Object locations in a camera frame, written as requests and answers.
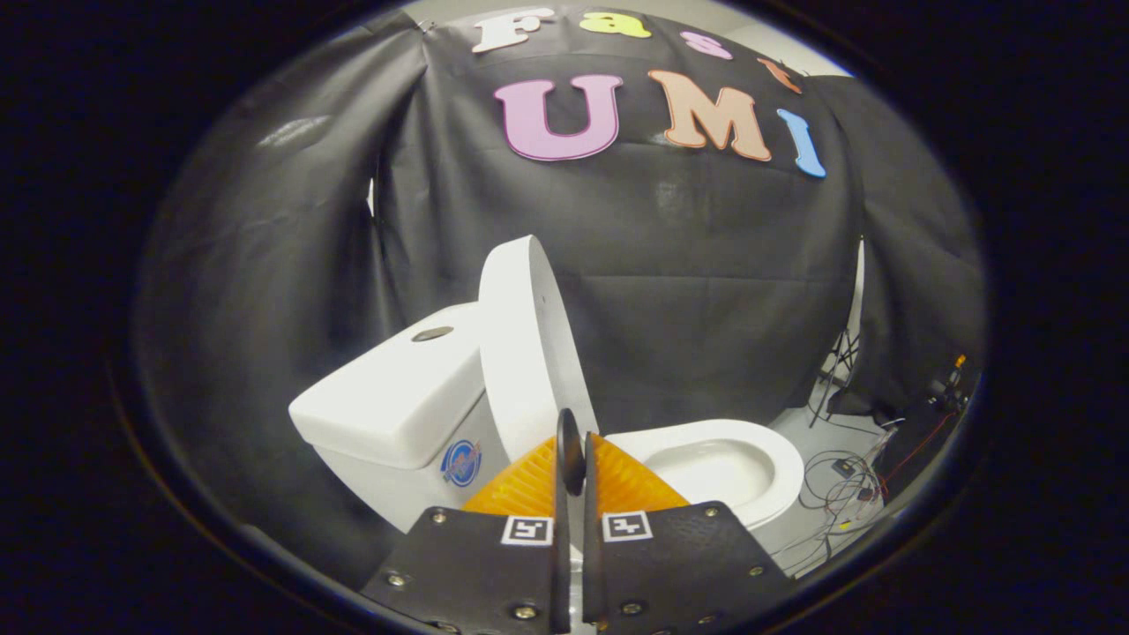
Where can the small black box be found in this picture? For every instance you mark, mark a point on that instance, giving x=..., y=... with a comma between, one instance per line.
x=844, y=468

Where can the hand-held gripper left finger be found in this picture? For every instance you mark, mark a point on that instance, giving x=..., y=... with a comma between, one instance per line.
x=481, y=573

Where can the white toilet lid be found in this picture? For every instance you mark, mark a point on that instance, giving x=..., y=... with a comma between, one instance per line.
x=520, y=335

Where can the black and orange gripper device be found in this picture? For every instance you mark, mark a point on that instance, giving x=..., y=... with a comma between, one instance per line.
x=951, y=384

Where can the chrome flush button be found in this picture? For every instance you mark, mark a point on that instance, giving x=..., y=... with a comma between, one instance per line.
x=432, y=333

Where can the black cloth covered stand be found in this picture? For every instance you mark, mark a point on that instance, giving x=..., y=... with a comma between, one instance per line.
x=917, y=445

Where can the black light stand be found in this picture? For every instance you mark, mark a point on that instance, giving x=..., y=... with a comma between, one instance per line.
x=836, y=379

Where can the black backdrop cloth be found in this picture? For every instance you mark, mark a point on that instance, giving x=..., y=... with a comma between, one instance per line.
x=265, y=309
x=670, y=265
x=917, y=265

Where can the white ceramic toilet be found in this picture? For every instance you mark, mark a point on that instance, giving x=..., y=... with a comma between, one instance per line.
x=388, y=406

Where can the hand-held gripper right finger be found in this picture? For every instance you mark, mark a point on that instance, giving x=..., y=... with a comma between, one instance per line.
x=679, y=573

